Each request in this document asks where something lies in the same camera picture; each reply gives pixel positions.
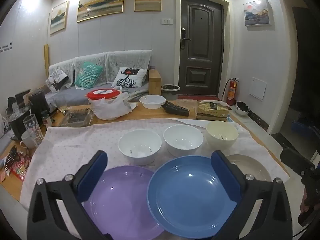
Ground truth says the white ceramic bowl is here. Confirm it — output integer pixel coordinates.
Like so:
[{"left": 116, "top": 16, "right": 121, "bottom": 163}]
[
  {"left": 118, "top": 129, "right": 162, "bottom": 166},
  {"left": 163, "top": 124, "right": 204, "bottom": 157}
]

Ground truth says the black appliance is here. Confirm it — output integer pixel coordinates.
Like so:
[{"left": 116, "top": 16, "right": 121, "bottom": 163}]
[{"left": 28, "top": 89, "right": 50, "bottom": 125}]

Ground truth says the black pouch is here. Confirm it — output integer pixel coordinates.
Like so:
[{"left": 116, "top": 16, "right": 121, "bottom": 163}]
[{"left": 162, "top": 101, "right": 190, "bottom": 117}]

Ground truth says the red doormat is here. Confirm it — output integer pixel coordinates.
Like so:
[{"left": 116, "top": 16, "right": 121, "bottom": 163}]
[{"left": 177, "top": 94, "right": 220, "bottom": 102}]

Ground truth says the grey sofa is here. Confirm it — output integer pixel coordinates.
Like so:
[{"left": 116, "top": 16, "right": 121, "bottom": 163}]
[{"left": 46, "top": 49, "right": 162, "bottom": 110}]

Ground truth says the purple plate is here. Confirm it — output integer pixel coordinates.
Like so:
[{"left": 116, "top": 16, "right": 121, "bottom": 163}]
[{"left": 82, "top": 165, "right": 165, "bottom": 240}]

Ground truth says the red fire extinguisher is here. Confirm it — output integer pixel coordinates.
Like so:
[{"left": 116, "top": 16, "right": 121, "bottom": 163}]
[{"left": 222, "top": 77, "right": 240, "bottom": 106}]

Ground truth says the large tree landscape painting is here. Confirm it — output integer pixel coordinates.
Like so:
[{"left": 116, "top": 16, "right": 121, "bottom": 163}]
[{"left": 77, "top": 0, "right": 126, "bottom": 23}]

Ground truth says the white plastic bowl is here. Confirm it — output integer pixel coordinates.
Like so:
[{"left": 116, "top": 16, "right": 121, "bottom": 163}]
[{"left": 139, "top": 95, "right": 166, "bottom": 109}]

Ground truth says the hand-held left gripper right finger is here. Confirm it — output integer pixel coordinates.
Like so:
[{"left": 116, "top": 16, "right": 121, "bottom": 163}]
[{"left": 211, "top": 150, "right": 293, "bottom": 240}]

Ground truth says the mountain painting gold frame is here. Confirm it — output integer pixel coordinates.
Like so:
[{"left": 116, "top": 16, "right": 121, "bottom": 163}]
[{"left": 50, "top": 1, "right": 68, "bottom": 35}]

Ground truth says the blue plate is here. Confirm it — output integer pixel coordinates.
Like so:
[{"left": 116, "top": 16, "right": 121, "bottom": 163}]
[{"left": 147, "top": 155, "right": 242, "bottom": 238}]

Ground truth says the white wall panel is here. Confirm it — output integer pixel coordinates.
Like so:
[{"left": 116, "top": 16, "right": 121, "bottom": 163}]
[{"left": 249, "top": 77, "right": 267, "bottom": 101}]

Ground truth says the white tree print cushion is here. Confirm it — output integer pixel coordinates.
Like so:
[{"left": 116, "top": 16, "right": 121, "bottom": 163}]
[{"left": 111, "top": 67, "right": 147, "bottom": 88}]

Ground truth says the door handle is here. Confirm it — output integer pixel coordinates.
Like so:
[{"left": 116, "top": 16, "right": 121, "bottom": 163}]
[{"left": 180, "top": 28, "right": 192, "bottom": 50}]

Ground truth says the teal leaf cushion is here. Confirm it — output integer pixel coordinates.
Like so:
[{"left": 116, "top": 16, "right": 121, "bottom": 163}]
[{"left": 74, "top": 62, "right": 104, "bottom": 89}]

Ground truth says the gold tissue box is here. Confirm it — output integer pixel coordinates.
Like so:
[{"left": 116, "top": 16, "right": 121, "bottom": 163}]
[{"left": 196, "top": 100, "right": 231, "bottom": 122}]

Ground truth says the clear drinking glass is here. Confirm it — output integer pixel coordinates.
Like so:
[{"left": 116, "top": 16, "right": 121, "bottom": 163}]
[{"left": 23, "top": 114, "right": 45, "bottom": 147}]

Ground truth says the trash bin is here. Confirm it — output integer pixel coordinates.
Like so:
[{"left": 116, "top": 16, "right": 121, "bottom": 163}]
[{"left": 161, "top": 84, "right": 180, "bottom": 98}]

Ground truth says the white plastic bag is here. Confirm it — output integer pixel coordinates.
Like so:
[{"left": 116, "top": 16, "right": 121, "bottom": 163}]
[{"left": 90, "top": 86, "right": 137, "bottom": 120}]

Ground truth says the dark entrance door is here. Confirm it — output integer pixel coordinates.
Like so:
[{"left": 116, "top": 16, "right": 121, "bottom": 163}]
[{"left": 179, "top": 0, "right": 224, "bottom": 97}]

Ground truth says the person's right hand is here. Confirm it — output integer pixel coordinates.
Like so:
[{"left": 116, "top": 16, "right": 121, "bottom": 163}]
[{"left": 300, "top": 188, "right": 312, "bottom": 213}]

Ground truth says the wooden side table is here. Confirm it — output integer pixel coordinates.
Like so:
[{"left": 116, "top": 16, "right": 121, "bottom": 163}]
[{"left": 148, "top": 69, "right": 162, "bottom": 96}]

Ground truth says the mountain painting white frame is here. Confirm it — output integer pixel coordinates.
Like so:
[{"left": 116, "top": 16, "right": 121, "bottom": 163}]
[{"left": 244, "top": 0, "right": 272, "bottom": 27}]

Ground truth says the small spice bottle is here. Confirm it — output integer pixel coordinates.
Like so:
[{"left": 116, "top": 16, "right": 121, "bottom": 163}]
[{"left": 41, "top": 110, "right": 53, "bottom": 127}]

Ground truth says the black and white cushion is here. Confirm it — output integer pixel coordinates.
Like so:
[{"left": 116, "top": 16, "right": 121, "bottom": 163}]
[{"left": 45, "top": 66, "right": 69, "bottom": 91}]

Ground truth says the glass tray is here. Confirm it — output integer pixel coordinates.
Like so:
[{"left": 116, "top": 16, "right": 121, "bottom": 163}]
[{"left": 59, "top": 109, "right": 95, "bottom": 127}]

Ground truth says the black jug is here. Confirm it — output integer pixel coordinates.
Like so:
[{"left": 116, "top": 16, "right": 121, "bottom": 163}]
[{"left": 7, "top": 107, "right": 29, "bottom": 140}]

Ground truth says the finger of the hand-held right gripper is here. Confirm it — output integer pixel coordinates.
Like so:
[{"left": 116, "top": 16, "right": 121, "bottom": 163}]
[{"left": 279, "top": 147, "right": 316, "bottom": 178}]

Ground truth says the red snack packet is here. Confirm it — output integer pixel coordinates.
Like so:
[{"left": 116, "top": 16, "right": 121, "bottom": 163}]
[{"left": 0, "top": 147, "right": 32, "bottom": 182}]

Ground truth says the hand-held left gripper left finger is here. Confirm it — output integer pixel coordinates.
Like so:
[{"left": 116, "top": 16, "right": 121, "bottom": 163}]
[{"left": 27, "top": 150, "right": 110, "bottom": 240}]

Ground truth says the grey plate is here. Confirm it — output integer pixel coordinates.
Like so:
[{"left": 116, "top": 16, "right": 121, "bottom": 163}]
[{"left": 225, "top": 154, "right": 272, "bottom": 183}]

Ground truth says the white mug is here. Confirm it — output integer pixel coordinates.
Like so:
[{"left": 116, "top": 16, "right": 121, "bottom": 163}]
[{"left": 19, "top": 131, "right": 38, "bottom": 148}]

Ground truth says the cream ceramic bowl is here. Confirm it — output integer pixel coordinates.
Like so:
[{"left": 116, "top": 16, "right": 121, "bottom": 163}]
[{"left": 206, "top": 120, "right": 239, "bottom": 153}]

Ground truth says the paw print tablecloth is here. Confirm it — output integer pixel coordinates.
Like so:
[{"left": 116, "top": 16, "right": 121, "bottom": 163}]
[{"left": 19, "top": 117, "right": 284, "bottom": 213}]

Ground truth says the yellow rolled mat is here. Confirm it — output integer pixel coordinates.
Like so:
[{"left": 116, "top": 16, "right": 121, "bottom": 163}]
[{"left": 44, "top": 44, "right": 50, "bottom": 79}]

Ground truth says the white lace sofa cover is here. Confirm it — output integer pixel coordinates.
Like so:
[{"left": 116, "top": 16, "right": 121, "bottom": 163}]
[{"left": 49, "top": 49, "right": 153, "bottom": 85}]

